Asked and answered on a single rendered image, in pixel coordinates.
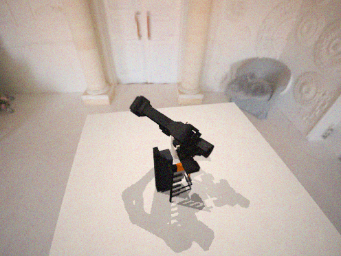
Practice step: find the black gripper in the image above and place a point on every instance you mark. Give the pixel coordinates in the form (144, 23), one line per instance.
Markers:
(188, 163)

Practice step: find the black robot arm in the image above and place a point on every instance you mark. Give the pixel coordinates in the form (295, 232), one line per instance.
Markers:
(183, 133)

